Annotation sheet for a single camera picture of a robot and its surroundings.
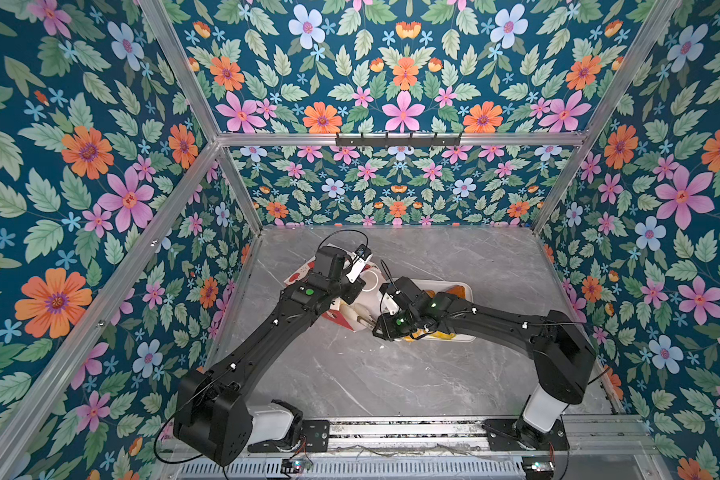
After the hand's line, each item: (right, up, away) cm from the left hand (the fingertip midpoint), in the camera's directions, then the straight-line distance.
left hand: (360, 267), depth 80 cm
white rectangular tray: (+26, -8, +25) cm, 37 cm away
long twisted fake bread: (+16, -15, -11) cm, 24 cm away
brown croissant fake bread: (+31, -9, +19) cm, 37 cm away
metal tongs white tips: (-1, -15, +11) cm, 19 cm away
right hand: (+4, -17, +2) cm, 18 cm away
